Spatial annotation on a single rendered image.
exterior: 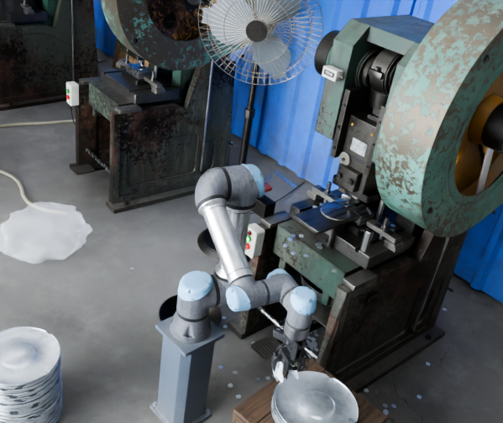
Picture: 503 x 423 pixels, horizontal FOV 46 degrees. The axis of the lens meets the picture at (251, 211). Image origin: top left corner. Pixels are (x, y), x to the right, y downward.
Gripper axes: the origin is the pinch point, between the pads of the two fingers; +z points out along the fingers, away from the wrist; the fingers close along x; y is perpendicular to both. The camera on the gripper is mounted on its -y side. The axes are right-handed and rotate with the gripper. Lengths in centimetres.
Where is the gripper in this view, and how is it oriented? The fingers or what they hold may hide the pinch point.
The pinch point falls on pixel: (281, 375)
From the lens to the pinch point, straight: 195.5
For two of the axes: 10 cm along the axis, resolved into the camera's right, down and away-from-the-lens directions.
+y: 3.7, 5.2, -7.7
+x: 9.2, -0.8, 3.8
